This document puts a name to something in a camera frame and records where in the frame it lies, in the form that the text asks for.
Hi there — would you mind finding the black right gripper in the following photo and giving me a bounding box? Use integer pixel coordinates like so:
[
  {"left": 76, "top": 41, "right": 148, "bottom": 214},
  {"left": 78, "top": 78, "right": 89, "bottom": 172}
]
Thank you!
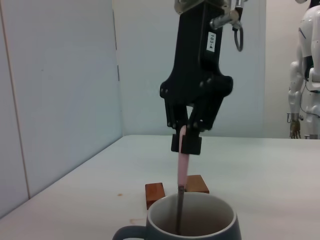
[{"left": 159, "top": 1, "right": 234, "bottom": 156}]

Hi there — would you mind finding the pink handled metal spoon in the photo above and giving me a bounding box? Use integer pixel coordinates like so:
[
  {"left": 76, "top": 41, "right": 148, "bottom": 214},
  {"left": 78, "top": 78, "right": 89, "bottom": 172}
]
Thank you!
[{"left": 175, "top": 125, "right": 190, "bottom": 236}]

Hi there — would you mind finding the grey ceramic mug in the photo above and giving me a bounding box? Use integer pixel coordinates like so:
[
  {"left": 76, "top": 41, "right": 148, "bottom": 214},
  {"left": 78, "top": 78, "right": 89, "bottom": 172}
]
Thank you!
[{"left": 111, "top": 192, "right": 243, "bottom": 240}]

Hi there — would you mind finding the light brown wooden block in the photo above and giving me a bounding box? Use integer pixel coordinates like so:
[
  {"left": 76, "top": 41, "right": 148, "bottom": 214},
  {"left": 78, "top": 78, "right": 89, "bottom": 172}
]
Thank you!
[{"left": 183, "top": 174, "right": 210, "bottom": 194}]

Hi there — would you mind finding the dark flat wooden block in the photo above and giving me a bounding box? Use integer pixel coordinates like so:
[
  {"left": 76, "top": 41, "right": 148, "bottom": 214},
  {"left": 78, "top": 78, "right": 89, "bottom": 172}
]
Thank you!
[{"left": 144, "top": 182, "right": 167, "bottom": 211}]

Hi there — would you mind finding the silver right connector plug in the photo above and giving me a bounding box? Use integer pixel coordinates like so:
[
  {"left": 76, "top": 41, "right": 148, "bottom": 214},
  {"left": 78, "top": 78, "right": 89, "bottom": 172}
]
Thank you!
[{"left": 209, "top": 8, "right": 242, "bottom": 30}]

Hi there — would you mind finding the white humanoid robot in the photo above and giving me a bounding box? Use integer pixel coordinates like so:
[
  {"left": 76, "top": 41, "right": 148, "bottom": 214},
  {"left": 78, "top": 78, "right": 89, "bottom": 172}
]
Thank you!
[{"left": 286, "top": 0, "right": 320, "bottom": 140}]

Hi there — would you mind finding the grey right gripper cable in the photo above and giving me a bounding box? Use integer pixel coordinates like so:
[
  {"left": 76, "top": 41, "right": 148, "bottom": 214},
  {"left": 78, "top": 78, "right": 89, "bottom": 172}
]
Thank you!
[{"left": 232, "top": 0, "right": 245, "bottom": 53}]

